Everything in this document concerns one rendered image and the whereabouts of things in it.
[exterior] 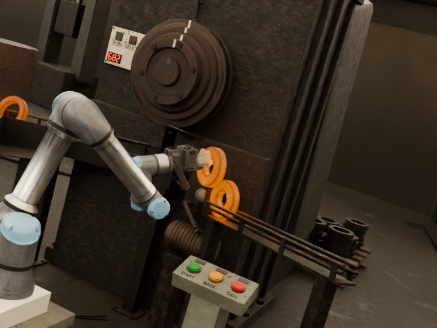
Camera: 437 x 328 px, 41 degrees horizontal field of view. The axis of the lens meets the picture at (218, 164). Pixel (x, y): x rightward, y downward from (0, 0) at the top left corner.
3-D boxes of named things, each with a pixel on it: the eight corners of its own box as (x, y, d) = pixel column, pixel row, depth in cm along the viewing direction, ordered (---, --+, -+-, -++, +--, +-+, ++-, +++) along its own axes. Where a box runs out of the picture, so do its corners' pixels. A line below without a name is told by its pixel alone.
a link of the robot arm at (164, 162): (159, 177, 209) (149, 170, 215) (170, 176, 211) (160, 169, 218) (160, 157, 207) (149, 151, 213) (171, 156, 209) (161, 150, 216)
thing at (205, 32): (127, 110, 274) (152, 11, 266) (214, 140, 257) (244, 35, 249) (119, 110, 268) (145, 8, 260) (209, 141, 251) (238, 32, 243)
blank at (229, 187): (217, 223, 235) (211, 222, 233) (214, 186, 240) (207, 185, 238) (242, 214, 224) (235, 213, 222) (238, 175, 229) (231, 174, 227)
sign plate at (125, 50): (106, 62, 287) (115, 26, 285) (150, 76, 278) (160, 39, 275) (103, 62, 285) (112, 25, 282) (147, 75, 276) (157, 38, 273)
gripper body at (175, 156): (200, 149, 215) (171, 153, 208) (199, 171, 217) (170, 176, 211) (190, 144, 221) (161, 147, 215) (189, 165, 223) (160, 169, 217)
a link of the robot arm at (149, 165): (121, 177, 210) (121, 155, 207) (149, 174, 215) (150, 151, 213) (131, 184, 203) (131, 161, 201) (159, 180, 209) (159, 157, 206)
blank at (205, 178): (209, 144, 231) (202, 142, 229) (231, 152, 218) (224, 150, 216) (199, 182, 232) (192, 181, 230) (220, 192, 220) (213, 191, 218)
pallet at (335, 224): (190, 225, 437) (206, 169, 429) (235, 213, 510) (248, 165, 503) (343, 290, 389) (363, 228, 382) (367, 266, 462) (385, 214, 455)
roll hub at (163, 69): (137, 95, 259) (153, 32, 255) (191, 113, 249) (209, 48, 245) (130, 94, 254) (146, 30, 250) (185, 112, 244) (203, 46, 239)
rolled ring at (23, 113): (0, 135, 297) (5, 138, 300) (29, 114, 295) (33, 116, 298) (-12, 109, 305) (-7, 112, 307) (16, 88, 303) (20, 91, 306)
